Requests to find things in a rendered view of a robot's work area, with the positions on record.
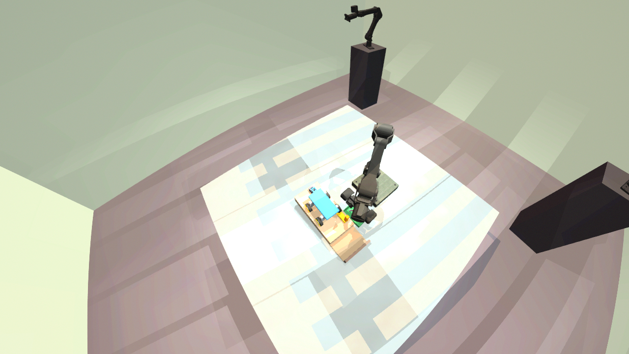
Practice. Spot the green tray floor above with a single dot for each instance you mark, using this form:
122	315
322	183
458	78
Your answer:
349	213

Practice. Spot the tan wooden ramp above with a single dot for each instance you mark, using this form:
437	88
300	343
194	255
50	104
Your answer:
344	238

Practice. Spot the yellow wedge with orange handle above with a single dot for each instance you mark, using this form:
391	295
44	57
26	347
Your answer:
342	217

